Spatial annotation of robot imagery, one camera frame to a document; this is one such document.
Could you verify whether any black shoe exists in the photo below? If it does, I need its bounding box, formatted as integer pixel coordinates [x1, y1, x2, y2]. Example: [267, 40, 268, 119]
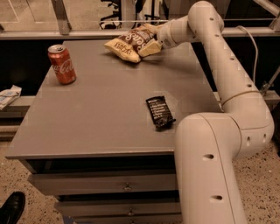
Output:
[0, 192, 25, 224]

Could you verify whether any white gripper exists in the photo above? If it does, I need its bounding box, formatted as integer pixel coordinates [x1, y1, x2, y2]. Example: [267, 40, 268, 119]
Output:
[138, 16, 199, 57]

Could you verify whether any grey drawer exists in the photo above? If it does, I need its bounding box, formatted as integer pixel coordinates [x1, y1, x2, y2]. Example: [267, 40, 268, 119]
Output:
[55, 202, 181, 217]
[73, 214, 182, 224]
[28, 170, 177, 196]

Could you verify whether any top grey drawer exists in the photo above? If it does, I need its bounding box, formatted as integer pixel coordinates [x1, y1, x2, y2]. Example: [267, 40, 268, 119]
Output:
[28, 170, 177, 196]

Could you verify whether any black rxbar chocolate wrapper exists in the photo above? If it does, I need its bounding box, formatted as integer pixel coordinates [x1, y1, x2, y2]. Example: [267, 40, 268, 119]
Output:
[146, 95, 176, 130]

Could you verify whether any white folded cloth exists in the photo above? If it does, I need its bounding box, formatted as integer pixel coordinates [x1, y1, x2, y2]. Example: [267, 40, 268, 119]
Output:
[0, 85, 22, 110]

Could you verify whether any white cable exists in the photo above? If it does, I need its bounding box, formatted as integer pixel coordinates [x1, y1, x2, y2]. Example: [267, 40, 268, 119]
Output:
[235, 24, 260, 86]

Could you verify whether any grey drawer cabinet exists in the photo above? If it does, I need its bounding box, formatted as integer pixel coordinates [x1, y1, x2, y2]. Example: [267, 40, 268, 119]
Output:
[4, 38, 222, 224]

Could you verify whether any metal railing frame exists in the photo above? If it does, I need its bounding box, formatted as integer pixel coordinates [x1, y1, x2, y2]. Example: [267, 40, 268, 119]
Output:
[0, 0, 280, 39]

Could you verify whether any middle grey drawer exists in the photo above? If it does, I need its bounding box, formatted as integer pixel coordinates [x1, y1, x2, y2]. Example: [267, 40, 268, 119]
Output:
[55, 202, 181, 217]

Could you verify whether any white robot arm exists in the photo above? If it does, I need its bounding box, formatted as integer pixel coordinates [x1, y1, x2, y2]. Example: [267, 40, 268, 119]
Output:
[140, 1, 274, 224]

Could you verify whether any brown chip bag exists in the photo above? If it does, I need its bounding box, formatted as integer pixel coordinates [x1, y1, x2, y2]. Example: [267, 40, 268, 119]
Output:
[104, 24, 157, 63]

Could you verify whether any red coca-cola can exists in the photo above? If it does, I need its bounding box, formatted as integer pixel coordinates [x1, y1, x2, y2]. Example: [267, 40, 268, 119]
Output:
[48, 45, 76, 85]

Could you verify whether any black office chair base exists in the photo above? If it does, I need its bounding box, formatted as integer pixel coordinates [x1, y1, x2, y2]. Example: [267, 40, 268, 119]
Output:
[99, 0, 137, 30]

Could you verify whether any bottom grey drawer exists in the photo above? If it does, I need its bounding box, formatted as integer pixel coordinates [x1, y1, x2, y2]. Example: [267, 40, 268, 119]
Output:
[73, 214, 182, 224]

